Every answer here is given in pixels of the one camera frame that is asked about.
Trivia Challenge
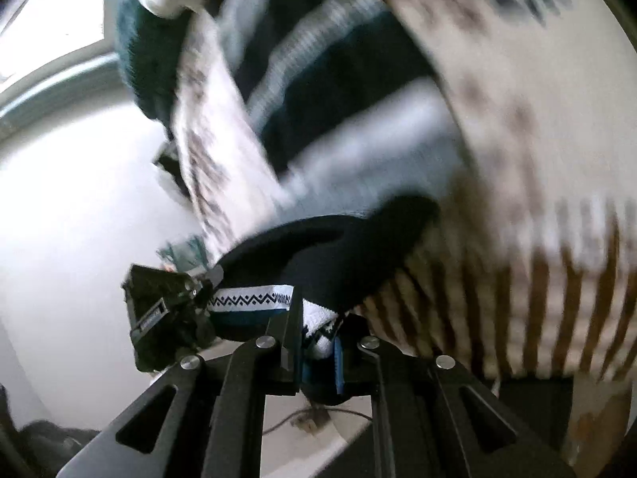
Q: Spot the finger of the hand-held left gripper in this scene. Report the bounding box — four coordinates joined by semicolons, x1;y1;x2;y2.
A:
185;265;226;310

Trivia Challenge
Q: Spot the blue striped knit sweater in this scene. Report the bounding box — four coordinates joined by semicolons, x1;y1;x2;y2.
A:
206;0;471;406

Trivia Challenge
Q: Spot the barred window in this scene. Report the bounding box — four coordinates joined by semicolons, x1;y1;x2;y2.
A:
0;0;111;110

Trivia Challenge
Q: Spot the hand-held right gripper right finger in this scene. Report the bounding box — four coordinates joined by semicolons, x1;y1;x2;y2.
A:
332;336;579;478

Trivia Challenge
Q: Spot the dark floor cable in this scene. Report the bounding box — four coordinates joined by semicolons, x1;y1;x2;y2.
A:
277;405;375;432

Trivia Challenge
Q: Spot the bed with floral sheet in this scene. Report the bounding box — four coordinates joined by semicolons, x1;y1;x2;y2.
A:
170;0;637;390

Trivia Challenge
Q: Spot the teal folded quilt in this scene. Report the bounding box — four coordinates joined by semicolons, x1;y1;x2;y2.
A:
114;0;201;126

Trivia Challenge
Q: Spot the green wire rack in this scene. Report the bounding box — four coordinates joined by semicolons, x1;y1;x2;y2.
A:
158;235;208;270

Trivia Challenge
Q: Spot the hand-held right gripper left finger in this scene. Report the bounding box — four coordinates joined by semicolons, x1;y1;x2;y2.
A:
56;286;306;478

